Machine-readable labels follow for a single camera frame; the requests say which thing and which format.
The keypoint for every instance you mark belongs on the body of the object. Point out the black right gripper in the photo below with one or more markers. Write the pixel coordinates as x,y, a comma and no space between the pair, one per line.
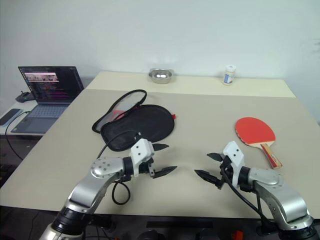
225,172

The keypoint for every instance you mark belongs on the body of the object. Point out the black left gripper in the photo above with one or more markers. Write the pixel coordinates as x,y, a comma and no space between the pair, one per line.
147,166

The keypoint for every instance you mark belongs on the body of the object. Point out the black and red paddle case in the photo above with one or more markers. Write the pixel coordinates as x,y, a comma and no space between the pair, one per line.
145,122

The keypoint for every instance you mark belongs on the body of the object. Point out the red table tennis paddle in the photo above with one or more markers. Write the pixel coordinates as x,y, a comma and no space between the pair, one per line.
255,130

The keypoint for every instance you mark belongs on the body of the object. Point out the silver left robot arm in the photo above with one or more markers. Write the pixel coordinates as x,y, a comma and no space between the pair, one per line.
100,172

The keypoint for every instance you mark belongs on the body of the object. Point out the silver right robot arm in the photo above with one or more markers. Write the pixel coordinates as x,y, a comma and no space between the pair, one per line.
272,185

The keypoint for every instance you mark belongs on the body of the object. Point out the small orange object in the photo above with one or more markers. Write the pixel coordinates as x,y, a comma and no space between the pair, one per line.
237,235

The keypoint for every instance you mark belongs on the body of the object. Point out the stainless steel bowl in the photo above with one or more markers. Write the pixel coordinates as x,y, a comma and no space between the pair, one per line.
160,75

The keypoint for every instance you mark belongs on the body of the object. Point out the white plastic bottle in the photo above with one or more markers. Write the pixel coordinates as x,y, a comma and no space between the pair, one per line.
229,76

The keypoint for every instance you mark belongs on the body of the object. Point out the open blue-grey laptop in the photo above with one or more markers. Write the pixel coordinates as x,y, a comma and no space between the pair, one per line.
52,85

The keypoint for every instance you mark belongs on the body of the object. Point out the white side table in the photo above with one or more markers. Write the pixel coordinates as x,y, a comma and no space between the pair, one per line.
15,131

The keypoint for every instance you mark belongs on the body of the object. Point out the black handheld controller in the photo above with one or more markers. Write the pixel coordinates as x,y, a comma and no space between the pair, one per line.
24,97

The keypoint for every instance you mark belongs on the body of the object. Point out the black phone on blue pad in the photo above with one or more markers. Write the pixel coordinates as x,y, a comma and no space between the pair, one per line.
8,116

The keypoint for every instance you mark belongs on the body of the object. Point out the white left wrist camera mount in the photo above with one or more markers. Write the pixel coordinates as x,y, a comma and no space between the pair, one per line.
141,150

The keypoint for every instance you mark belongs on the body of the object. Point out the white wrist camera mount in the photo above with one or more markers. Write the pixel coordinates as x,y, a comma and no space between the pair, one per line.
141,150
234,156

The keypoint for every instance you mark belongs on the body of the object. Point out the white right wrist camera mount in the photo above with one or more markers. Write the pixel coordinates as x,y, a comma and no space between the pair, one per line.
234,156

